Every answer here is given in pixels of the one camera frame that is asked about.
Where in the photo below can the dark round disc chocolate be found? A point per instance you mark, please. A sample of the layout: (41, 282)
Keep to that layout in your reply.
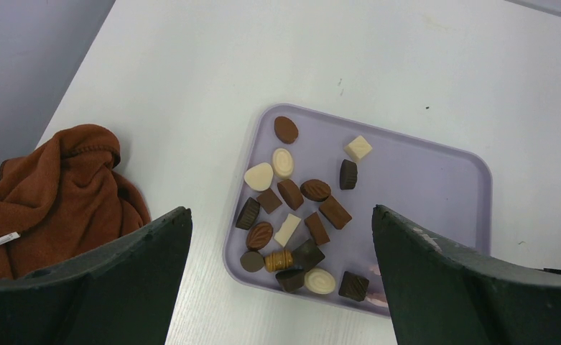
(252, 261)

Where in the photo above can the dark fluted cup chocolate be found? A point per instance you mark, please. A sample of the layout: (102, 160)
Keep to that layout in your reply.
(248, 214)

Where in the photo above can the brown log chocolate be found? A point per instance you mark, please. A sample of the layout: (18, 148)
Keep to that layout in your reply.
(335, 213)

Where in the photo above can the dark ridged square chocolate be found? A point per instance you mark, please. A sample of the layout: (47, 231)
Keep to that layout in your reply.
(353, 286)

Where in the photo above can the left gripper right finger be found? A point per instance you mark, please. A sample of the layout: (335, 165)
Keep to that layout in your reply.
(442, 292)

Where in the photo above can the white oval chocolate bottom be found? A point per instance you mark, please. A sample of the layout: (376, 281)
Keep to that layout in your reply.
(319, 281)

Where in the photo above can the caramel barrel chocolate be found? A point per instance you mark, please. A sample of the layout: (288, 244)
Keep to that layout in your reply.
(281, 260)

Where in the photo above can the purple chocolate tray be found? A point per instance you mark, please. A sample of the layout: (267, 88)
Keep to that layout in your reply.
(443, 189)

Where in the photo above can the pink tongs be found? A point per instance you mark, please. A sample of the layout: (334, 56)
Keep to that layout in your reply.
(376, 294)

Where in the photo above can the white oval swirl chocolate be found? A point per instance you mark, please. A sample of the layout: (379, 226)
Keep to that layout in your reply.
(282, 163)

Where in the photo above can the white square ridged chocolate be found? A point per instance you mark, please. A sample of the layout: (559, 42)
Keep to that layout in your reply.
(358, 149)

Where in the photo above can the brown leaf chocolate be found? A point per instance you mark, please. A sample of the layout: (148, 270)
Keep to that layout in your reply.
(259, 236)
(315, 190)

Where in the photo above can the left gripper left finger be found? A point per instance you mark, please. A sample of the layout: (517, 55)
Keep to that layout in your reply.
(123, 292)

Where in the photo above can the brown leaf chocolate lower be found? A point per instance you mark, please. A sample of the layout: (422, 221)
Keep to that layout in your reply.
(259, 236)

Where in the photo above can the brown crumpled cloth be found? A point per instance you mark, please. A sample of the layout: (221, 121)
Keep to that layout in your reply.
(65, 199)

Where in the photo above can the brown oval chocolate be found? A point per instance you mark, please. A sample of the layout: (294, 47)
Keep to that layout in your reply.
(285, 130)

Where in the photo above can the white teardrop chocolate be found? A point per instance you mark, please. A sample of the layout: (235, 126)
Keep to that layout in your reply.
(259, 177)

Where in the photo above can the white rectangular chocolate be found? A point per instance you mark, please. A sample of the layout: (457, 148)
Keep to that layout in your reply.
(287, 229)

